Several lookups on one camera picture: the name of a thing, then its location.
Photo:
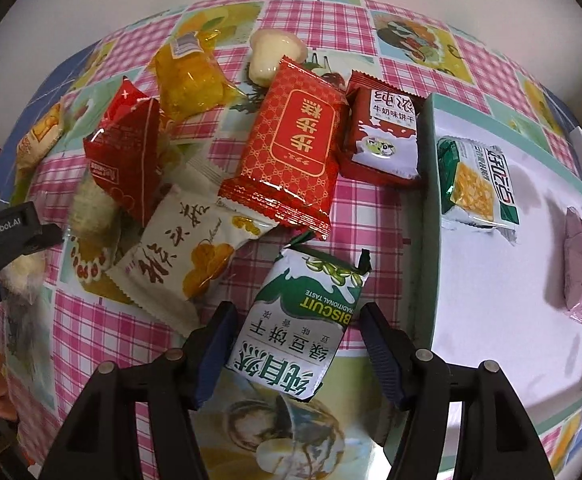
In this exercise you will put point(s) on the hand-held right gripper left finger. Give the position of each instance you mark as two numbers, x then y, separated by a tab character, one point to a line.
216	355

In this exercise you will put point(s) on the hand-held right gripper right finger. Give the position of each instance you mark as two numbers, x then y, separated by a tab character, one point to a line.
382	360

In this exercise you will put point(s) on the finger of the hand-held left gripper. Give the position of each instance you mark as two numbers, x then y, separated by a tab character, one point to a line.
46	237

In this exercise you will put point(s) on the clear packet with white snack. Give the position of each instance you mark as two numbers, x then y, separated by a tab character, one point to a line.
23	272

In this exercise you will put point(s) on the green and white biscuit packet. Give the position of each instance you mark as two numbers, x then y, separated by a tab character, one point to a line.
296	330

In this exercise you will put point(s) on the orange potato chips packet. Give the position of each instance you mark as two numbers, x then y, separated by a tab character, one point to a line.
38	135

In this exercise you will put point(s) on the beige calligraphy snack packet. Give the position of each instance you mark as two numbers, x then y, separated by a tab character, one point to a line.
181	250

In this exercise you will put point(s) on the red triangular snack packet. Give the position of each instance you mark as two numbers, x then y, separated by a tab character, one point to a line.
126	155

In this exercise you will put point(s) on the white tray with teal rim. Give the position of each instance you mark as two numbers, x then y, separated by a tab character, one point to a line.
496	310

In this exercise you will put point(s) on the yellow jelly packet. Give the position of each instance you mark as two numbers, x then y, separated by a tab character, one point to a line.
191	77

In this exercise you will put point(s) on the red patterned cake packet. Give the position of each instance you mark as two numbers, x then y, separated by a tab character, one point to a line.
286	150

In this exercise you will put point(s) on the clear packet with beige roll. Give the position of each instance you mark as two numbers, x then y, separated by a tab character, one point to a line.
91	205

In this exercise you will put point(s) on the pink checked printed tablecloth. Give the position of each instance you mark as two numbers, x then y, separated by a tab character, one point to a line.
371	220

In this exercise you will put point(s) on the green and white corn packet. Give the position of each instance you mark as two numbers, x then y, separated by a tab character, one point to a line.
476	185

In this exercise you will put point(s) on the dark red milk biscuit packet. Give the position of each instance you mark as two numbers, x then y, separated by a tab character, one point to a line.
381	130

